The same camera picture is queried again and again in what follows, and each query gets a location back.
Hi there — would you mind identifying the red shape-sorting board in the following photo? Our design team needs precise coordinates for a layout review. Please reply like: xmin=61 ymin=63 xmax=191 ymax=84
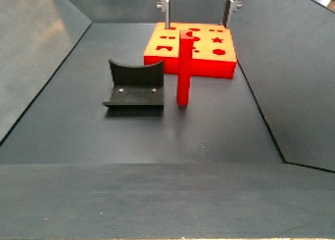
xmin=144 ymin=23 xmax=236 ymax=79

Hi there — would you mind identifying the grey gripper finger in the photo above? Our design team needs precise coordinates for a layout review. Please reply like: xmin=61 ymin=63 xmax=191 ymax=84
xmin=223 ymin=0 xmax=241 ymax=27
xmin=156 ymin=0 xmax=169 ymax=29

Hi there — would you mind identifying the red arch block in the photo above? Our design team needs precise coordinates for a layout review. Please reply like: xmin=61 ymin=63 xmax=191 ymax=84
xmin=176 ymin=30 xmax=193 ymax=106

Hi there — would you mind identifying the black curved holder stand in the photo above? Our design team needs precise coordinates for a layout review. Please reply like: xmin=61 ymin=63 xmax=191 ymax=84
xmin=103 ymin=61 xmax=165 ymax=107

